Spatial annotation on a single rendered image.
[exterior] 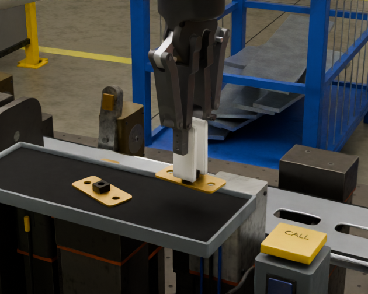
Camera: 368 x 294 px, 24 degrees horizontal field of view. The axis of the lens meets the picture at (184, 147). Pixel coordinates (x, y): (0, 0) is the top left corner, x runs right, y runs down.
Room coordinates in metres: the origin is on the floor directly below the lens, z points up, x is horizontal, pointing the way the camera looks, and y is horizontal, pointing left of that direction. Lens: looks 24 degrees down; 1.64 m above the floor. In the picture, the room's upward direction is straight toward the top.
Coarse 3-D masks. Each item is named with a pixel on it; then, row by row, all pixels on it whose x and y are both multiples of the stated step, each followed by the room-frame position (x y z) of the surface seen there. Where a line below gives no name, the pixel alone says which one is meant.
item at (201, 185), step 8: (168, 168) 0.96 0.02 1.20; (160, 176) 0.93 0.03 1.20; (168, 176) 0.93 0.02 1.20; (200, 176) 0.93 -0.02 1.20; (208, 176) 0.93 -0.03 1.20; (184, 184) 0.91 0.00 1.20; (192, 184) 0.91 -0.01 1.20; (200, 184) 0.91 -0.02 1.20; (208, 184) 0.92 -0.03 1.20; (216, 184) 0.91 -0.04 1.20; (224, 184) 0.91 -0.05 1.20; (208, 192) 0.89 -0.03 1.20
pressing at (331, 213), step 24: (48, 144) 1.49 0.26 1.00; (72, 144) 1.49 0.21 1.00; (144, 168) 1.38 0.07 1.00; (288, 192) 1.28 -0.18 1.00; (312, 216) 1.20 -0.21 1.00; (336, 216) 1.20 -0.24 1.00; (360, 216) 1.20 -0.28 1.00; (336, 240) 1.12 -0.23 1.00; (360, 240) 1.12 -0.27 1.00; (336, 264) 1.07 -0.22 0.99; (360, 264) 1.05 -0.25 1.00
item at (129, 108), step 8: (128, 104) 1.59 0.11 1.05; (136, 104) 1.59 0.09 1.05; (128, 112) 1.54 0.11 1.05; (136, 112) 1.55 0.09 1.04; (120, 120) 1.51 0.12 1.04; (128, 120) 1.52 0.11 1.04; (136, 120) 1.55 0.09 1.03; (120, 128) 1.51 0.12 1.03; (128, 128) 1.52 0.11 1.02; (136, 128) 1.55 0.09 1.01; (120, 136) 1.51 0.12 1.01; (128, 136) 1.52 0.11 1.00; (136, 136) 1.54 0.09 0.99; (120, 144) 1.51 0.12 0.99; (128, 144) 1.52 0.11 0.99; (136, 144) 1.55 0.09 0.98; (120, 152) 1.51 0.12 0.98; (128, 152) 1.52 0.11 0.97; (136, 152) 1.55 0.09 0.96; (144, 152) 1.58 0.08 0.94
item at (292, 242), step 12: (276, 228) 0.87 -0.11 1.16; (288, 228) 0.87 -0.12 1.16; (300, 228) 0.87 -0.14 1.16; (264, 240) 0.84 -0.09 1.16; (276, 240) 0.84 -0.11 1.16; (288, 240) 0.84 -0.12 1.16; (300, 240) 0.84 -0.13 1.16; (312, 240) 0.84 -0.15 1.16; (324, 240) 0.85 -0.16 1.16; (264, 252) 0.83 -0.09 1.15; (276, 252) 0.83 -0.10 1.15; (288, 252) 0.82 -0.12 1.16; (300, 252) 0.82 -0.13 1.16; (312, 252) 0.82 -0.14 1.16
